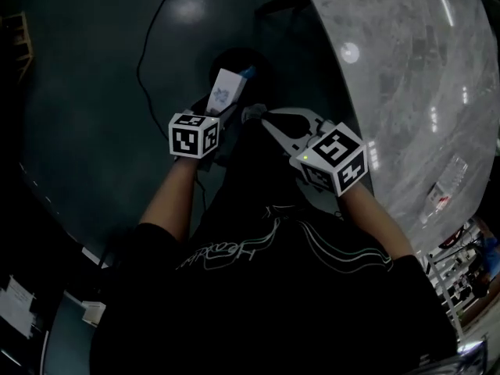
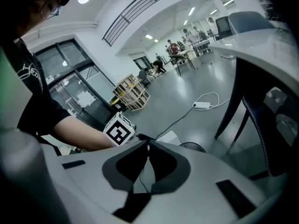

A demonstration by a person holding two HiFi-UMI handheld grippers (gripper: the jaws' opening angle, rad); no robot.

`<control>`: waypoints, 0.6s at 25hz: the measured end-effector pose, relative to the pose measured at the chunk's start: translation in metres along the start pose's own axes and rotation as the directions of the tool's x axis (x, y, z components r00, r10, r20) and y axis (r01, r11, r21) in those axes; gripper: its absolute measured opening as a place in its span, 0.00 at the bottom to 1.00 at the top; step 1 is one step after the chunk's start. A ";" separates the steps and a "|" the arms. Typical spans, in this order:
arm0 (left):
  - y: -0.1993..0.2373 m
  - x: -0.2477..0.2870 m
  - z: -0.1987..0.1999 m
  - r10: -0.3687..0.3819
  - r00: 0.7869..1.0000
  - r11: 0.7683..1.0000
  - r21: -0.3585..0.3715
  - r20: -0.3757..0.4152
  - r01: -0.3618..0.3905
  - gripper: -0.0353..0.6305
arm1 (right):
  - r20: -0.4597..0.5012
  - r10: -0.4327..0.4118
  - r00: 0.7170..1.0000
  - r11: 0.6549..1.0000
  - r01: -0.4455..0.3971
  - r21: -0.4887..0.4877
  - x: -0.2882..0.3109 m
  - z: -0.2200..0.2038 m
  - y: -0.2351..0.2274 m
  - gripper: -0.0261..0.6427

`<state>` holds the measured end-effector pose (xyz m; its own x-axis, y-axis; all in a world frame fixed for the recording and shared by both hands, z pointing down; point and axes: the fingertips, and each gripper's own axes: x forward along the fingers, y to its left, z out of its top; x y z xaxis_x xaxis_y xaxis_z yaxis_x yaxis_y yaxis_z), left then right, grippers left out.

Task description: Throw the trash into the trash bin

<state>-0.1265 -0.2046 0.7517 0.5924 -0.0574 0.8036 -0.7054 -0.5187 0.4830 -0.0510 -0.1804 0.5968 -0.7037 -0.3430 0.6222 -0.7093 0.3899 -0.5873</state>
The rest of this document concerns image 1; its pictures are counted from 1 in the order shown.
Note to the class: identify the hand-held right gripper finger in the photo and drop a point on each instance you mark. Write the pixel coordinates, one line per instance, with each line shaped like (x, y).
(312, 117)
(287, 142)

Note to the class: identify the white marble table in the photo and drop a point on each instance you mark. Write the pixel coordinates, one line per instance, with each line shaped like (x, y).
(410, 92)

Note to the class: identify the person's black shirt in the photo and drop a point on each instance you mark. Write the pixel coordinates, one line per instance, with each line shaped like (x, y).
(273, 307)

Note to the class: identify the blue plastic bag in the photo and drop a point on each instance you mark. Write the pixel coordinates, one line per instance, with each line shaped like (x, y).
(248, 71)

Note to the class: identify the clear plastic water bottle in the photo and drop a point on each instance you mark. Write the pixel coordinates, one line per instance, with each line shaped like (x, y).
(441, 191)

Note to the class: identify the person's right forearm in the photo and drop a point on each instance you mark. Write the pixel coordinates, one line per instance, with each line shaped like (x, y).
(371, 221)

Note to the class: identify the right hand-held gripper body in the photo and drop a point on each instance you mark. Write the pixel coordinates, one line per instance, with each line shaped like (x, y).
(336, 158)

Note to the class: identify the black round trash bin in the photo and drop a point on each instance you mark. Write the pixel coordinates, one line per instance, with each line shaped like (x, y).
(230, 59)

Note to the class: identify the person's left forearm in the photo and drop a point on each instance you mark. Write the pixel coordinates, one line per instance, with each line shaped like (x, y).
(172, 197)

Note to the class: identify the white metal rack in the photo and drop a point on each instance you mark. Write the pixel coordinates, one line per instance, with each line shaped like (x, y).
(441, 283)

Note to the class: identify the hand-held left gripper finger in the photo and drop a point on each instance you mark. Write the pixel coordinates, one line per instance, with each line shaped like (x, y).
(229, 113)
(199, 106)

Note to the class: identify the small white box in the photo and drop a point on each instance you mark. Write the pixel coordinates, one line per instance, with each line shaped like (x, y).
(224, 92)

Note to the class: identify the person's black trousers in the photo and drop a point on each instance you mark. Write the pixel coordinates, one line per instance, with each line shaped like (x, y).
(254, 170)

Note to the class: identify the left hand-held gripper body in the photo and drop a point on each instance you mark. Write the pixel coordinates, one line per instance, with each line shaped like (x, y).
(193, 135)

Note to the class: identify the white paper sheet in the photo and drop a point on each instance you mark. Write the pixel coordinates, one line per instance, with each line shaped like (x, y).
(15, 307)

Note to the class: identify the black red wheel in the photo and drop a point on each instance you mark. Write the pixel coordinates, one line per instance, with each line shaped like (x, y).
(453, 238)

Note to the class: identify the person's grey shoe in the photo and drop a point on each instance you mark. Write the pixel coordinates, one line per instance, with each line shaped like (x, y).
(254, 112)

